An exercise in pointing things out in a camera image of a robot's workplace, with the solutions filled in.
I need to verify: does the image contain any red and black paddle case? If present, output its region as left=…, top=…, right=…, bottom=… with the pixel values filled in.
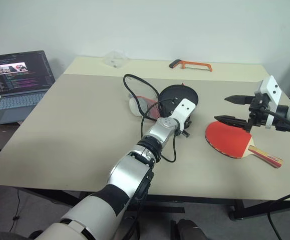
left=128, top=82, right=200, bottom=126

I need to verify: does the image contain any clear plastic bag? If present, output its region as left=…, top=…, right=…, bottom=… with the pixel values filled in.
left=102, top=49, right=130, bottom=70

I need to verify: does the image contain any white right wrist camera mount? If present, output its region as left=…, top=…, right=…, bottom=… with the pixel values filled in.
left=254, top=75, right=282, bottom=130

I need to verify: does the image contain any dark rounded shape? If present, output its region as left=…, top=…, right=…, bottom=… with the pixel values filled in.
left=170, top=218, right=208, bottom=240

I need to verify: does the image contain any black floor cable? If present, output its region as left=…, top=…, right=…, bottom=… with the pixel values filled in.
left=12, top=188, right=22, bottom=232

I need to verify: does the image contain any red table tennis paddle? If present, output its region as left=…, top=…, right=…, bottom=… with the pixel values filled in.
left=204, top=120, right=284, bottom=169

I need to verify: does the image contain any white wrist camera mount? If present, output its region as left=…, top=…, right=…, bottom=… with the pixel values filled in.
left=254, top=75, right=282, bottom=130
left=171, top=98, right=196, bottom=131

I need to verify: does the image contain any black table frame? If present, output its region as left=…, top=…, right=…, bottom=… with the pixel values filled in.
left=17, top=187, right=290, bottom=221

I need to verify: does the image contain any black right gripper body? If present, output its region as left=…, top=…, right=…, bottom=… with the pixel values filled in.
left=246, top=94, right=273, bottom=133

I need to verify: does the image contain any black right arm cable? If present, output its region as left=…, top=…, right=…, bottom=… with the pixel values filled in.
left=259, top=107, right=290, bottom=240

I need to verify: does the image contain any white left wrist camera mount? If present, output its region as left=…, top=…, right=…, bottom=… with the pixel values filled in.
left=171, top=98, right=196, bottom=131

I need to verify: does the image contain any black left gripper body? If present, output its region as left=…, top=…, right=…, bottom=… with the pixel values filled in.
left=176, top=116, right=193, bottom=138

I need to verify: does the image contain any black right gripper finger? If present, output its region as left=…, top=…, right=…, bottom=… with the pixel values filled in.
left=214, top=114, right=252, bottom=133
left=224, top=94, right=255, bottom=105

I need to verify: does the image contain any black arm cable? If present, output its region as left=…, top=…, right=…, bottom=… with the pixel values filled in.
left=259, top=107, right=290, bottom=240
left=123, top=73, right=185, bottom=163

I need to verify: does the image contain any orange hacksaw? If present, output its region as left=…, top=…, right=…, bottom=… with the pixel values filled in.
left=169, top=59, right=213, bottom=73

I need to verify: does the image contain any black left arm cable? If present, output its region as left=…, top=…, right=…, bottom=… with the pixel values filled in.
left=123, top=73, right=185, bottom=163

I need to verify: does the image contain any grey open laptop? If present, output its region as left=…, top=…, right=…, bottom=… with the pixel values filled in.
left=0, top=50, right=56, bottom=127

